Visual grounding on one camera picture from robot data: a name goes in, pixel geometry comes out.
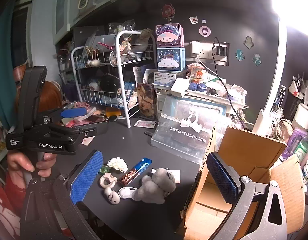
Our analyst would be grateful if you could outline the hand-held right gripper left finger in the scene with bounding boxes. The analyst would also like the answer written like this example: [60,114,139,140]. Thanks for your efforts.
[20,150,104,240]

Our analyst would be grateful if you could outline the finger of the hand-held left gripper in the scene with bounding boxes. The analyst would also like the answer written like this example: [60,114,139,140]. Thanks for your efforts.
[44,107,88,121]
[48,125,108,138]

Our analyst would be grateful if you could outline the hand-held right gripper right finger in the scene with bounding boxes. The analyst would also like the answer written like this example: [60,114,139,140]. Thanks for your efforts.
[206,152,287,240]

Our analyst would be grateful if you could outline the pink ring holder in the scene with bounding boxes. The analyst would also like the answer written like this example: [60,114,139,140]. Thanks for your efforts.
[99,173,117,188]

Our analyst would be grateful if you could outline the small white figurine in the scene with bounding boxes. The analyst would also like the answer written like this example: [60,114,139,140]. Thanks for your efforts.
[104,187,121,204]

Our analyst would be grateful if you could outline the white flower hair clip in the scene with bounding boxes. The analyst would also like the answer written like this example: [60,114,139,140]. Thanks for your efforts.
[107,157,128,173]

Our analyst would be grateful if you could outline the brown cardboard box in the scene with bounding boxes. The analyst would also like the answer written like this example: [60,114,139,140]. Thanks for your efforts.
[178,124,307,240]

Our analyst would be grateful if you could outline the white spoon-shaped piece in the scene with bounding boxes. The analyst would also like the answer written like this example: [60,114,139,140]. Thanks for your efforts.
[118,187,139,199]

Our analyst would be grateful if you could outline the blue and red packet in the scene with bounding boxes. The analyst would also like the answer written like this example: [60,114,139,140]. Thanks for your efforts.
[118,158,152,187]

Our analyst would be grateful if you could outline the grey plush toy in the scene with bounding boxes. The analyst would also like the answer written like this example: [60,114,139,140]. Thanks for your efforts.
[135,168,177,205]

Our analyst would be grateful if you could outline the person's left forearm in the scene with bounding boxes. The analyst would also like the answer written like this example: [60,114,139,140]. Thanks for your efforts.
[0,171,28,233]

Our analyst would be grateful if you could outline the person's left hand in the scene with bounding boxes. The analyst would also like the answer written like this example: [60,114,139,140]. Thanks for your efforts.
[6,152,57,179]

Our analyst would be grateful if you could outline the brown leather bag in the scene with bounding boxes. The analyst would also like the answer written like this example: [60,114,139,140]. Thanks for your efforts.
[13,64,62,117]

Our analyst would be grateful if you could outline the orange box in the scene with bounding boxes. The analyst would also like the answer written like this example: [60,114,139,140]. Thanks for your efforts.
[105,107,122,117]

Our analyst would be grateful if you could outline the teal curtain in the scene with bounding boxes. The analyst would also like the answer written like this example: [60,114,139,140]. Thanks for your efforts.
[0,4,22,122]

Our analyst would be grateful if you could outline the black round plush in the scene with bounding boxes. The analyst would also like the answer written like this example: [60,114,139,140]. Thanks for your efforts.
[100,75,122,93]

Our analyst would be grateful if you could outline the brown character acrylic stand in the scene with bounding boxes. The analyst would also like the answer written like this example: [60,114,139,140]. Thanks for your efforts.
[136,83,156,119]

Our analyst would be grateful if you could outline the clear gift bag with bow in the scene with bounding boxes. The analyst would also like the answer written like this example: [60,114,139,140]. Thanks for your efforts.
[151,95,228,165]

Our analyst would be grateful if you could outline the purple box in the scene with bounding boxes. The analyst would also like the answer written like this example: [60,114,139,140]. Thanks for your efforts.
[281,127,308,161]

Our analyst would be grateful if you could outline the white blue medicine box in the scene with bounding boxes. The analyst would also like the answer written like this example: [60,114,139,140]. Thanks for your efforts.
[154,71,175,86]

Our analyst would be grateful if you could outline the green bottle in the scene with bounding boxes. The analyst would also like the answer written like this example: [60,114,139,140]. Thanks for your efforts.
[295,122,308,161]

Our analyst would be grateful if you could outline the white tray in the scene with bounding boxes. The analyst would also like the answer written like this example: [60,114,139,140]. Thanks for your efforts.
[170,77,246,103]

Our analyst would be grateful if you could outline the black mesh pen holder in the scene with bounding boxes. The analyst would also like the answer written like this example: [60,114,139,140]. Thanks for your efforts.
[283,97,305,121]

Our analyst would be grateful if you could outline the blue character box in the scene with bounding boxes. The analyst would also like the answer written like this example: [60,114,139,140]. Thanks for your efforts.
[156,47,186,72]

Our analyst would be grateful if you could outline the orange carousel figurine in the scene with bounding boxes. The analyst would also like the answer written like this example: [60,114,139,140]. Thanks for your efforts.
[186,62,210,83]

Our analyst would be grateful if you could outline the pink character box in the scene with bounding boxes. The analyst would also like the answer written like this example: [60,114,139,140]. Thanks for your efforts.
[155,23,185,48]

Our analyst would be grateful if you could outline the white desk lamp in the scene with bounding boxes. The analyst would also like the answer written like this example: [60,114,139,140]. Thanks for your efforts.
[252,0,308,136]

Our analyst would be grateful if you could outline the red spring flower toy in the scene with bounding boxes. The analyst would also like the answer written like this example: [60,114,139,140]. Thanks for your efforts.
[161,4,176,26]

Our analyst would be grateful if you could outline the white wire rack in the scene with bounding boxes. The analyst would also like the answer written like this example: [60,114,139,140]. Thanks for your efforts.
[71,30,157,128]

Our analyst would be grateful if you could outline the black cable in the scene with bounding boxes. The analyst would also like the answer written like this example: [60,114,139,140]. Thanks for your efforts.
[212,37,238,117]

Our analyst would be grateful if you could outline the grey wall socket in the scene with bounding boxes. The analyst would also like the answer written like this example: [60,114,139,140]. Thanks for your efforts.
[212,42,230,66]

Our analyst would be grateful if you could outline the white wall socket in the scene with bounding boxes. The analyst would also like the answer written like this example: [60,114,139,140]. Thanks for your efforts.
[191,41,210,58]

